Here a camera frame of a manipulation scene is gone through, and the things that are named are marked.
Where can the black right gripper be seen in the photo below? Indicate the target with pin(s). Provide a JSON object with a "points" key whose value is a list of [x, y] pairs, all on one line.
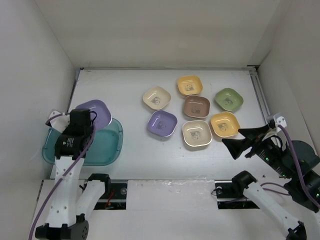
{"points": [[235, 146]]}

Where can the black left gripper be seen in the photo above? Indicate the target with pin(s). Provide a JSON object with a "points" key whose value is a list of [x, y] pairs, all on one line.
{"points": [[67, 130]]}

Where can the purple panda plate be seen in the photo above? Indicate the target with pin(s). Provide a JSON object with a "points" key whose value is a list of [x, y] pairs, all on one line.
{"points": [[99, 113], [162, 123]]}

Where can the cream panda plate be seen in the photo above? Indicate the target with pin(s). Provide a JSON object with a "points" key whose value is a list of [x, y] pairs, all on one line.
{"points": [[156, 98], [196, 135]]}

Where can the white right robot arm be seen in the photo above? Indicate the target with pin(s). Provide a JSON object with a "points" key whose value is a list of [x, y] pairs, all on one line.
{"points": [[293, 160]]}

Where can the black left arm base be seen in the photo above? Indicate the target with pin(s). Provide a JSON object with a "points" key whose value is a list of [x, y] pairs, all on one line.
{"points": [[110, 192]]}

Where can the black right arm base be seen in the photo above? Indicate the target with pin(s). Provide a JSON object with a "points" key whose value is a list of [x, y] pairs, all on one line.
{"points": [[229, 193]]}

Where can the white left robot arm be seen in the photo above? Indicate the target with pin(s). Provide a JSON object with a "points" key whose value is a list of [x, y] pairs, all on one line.
{"points": [[64, 215]]}

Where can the teal transparent plastic bin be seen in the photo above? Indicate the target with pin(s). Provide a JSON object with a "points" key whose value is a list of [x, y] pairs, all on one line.
{"points": [[104, 150]]}

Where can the yellow panda plate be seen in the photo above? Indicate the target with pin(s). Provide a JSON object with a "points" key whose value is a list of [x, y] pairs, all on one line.
{"points": [[225, 124], [189, 85]]}

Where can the green panda plate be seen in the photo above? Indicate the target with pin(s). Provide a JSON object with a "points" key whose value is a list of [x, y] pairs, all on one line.
{"points": [[229, 99]]}

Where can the brown panda plate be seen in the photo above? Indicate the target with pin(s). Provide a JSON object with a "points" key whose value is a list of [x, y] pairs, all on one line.
{"points": [[196, 106]]}

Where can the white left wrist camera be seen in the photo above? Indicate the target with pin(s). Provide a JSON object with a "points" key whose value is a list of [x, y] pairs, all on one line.
{"points": [[60, 123]]}

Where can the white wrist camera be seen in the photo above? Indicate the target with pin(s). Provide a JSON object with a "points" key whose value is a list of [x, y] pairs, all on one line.
{"points": [[276, 122], [60, 123]]}

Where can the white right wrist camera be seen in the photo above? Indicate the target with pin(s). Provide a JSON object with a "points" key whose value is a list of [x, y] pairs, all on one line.
{"points": [[276, 122]]}

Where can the aluminium rail frame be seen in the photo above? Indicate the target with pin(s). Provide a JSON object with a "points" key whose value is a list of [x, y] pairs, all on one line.
{"points": [[262, 102]]}

